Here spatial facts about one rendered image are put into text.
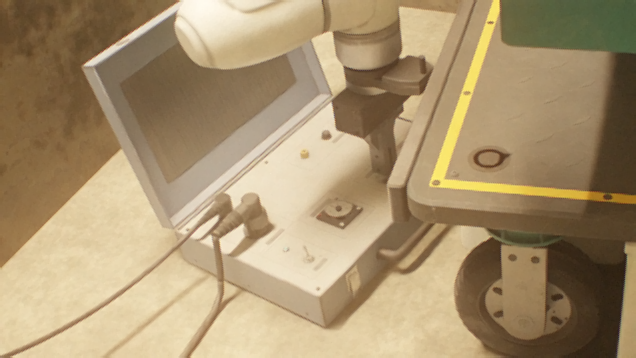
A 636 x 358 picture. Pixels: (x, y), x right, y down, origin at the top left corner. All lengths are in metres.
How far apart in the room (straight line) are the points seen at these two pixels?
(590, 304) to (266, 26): 0.49
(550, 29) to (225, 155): 0.75
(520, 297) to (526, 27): 0.38
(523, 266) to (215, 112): 0.58
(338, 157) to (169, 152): 0.26
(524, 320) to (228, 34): 0.47
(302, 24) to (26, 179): 0.59
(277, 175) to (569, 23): 0.72
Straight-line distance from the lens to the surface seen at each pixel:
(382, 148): 1.32
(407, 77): 1.21
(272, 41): 1.11
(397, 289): 1.29
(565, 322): 1.14
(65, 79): 1.55
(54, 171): 1.57
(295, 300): 1.25
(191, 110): 1.40
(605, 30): 0.80
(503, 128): 1.00
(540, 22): 0.80
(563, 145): 0.98
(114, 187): 1.59
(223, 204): 1.34
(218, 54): 1.09
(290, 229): 1.32
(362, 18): 1.17
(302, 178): 1.40
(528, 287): 1.06
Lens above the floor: 0.90
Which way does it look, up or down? 38 degrees down
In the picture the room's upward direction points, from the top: 10 degrees counter-clockwise
